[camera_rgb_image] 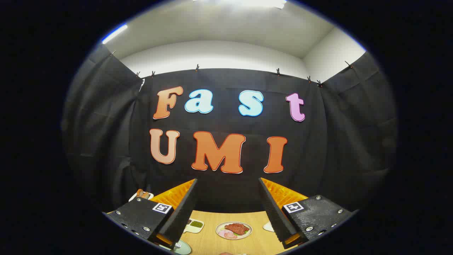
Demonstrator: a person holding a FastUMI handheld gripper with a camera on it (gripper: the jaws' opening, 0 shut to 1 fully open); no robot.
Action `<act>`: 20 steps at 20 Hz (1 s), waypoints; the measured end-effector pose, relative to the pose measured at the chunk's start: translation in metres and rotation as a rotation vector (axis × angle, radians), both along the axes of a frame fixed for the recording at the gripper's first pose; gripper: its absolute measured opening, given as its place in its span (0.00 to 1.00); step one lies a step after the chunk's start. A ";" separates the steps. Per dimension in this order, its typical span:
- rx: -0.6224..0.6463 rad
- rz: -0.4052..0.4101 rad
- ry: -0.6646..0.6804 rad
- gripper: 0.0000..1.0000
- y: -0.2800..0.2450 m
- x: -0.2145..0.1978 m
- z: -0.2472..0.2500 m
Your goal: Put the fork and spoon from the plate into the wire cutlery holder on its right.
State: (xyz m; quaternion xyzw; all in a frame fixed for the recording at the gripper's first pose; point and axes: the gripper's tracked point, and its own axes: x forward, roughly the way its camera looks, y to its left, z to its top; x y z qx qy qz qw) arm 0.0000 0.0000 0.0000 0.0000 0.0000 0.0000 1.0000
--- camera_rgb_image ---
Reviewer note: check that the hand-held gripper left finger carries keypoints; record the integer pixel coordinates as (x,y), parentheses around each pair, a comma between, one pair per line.
(184,209)

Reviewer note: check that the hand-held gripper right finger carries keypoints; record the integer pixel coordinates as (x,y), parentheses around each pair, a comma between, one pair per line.
(272,209)

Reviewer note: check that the white square coaster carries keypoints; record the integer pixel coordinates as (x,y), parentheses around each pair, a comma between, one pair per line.
(268,226)

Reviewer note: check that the pile of green beans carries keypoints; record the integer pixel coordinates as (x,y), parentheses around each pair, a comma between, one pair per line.
(196,224)

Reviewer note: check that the white divided dish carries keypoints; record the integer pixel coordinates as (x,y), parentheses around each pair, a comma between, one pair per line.
(194,228)

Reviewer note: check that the cream food plate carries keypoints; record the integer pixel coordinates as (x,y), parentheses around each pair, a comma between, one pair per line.
(245,234)

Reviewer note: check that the light blue plate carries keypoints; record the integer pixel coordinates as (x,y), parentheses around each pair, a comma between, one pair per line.
(184,249)

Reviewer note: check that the brown steak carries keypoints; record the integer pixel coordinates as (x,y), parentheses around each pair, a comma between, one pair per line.
(236,228)

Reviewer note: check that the toasted bread slice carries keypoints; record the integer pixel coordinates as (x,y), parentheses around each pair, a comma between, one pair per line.
(142,193)

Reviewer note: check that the pale pink ham slice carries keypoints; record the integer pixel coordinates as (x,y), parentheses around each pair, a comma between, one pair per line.
(225,233)

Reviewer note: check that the white toaster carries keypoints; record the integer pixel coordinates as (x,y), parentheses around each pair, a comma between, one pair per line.
(133,197)

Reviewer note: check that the row of black cloth clips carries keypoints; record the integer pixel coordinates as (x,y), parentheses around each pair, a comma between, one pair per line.
(197,67)

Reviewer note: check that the ceiling light panel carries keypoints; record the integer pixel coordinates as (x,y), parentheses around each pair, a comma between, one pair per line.
(247,3)

